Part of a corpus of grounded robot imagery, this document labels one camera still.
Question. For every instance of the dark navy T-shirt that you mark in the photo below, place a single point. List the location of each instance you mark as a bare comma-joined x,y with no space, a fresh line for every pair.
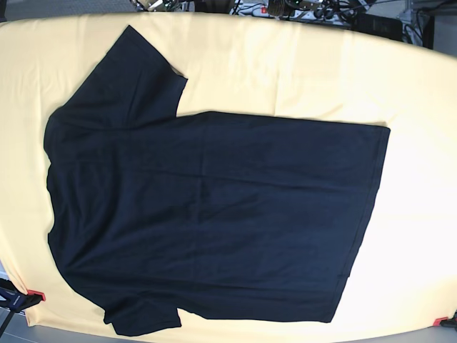
227,216

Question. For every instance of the white power strip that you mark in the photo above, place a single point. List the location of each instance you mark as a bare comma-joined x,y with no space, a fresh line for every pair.
301,11

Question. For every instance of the yellow table cloth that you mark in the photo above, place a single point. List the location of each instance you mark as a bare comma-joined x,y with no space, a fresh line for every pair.
404,276

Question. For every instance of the black box on floor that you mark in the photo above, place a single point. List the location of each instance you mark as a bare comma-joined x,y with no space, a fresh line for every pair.
378,26

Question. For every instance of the left red black clamp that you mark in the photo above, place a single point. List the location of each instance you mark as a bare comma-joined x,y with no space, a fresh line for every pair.
15,301

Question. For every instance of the red black clamp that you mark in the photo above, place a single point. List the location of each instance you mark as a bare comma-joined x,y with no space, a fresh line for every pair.
15,301
447,322

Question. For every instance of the right red black clamp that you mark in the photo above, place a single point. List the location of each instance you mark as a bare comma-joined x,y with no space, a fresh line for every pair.
447,322

